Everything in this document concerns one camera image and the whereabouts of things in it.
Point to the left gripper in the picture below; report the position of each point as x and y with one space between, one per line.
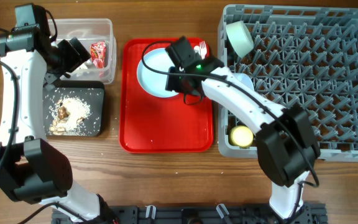
74 58

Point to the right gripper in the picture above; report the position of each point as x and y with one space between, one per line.
172 83

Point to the large light blue plate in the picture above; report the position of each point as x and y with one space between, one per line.
154 83

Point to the red snack wrapper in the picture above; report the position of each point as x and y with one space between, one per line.
98 54

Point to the white plastic fork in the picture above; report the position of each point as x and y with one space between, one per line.
203 49

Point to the small light blue bowl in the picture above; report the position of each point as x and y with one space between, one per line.
245 79

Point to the green bowl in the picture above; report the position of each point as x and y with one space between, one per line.
240 38

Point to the yellow plastic cup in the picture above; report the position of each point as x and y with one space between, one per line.
241 136

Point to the white plastic spoon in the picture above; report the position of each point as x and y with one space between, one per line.
197 49

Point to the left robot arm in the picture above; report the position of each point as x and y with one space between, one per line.
31 170

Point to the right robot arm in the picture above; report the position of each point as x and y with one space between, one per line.
286 144

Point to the clear plastic waste bin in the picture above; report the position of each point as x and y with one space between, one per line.
89 32

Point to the grey dishwasher rack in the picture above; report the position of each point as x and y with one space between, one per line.
305 56

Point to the black plastic tray bin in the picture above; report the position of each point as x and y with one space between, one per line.
98 102

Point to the red serving tray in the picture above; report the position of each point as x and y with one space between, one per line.
148 124

